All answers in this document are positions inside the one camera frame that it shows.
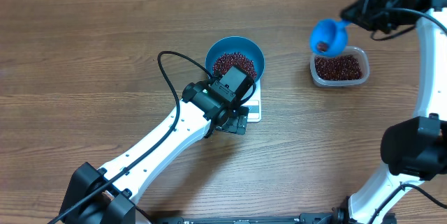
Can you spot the blue plastic measuring scoop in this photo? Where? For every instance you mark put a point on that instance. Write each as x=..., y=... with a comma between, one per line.
x=329, y=37

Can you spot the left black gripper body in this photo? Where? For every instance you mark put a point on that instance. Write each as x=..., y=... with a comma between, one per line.
x=237, y=124

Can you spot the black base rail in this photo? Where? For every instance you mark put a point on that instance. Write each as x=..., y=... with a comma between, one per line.
x=306, y=218

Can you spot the white digital kitchen scale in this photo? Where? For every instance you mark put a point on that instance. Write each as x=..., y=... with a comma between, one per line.
x=254, y=104

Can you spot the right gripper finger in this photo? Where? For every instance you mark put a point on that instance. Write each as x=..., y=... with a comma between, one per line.
x=358, y=21
x=356, y=9

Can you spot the clear plastic food container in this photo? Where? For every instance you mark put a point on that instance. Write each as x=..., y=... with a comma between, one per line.
x=350, y=68

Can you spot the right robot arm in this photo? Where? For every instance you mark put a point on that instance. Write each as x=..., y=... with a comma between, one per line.
x=414, y=151

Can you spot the blue metal bowl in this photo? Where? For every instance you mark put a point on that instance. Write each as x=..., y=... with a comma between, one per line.
x=233, y=44

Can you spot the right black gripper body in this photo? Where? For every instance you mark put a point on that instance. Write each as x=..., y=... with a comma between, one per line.
x=385, y=23

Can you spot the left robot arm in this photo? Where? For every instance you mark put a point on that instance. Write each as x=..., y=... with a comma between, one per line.
x=111, y=193

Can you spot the red adzuki beans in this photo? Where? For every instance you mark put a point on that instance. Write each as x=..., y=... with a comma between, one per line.
x=228, y=60

